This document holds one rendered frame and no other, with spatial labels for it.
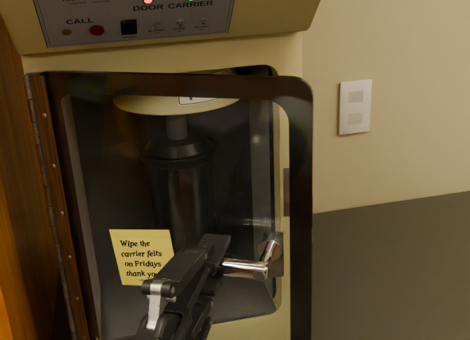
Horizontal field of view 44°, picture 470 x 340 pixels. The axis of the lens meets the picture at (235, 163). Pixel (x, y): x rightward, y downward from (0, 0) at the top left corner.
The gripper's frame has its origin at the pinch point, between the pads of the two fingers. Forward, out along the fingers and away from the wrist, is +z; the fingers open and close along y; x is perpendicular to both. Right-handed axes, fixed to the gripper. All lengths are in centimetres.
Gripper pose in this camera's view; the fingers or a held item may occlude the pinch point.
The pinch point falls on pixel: (209, 264)
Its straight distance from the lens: 61.3
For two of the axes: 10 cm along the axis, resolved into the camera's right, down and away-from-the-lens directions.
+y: -0.5, -9.2, -3.8
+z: 2.5, -3.8, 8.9
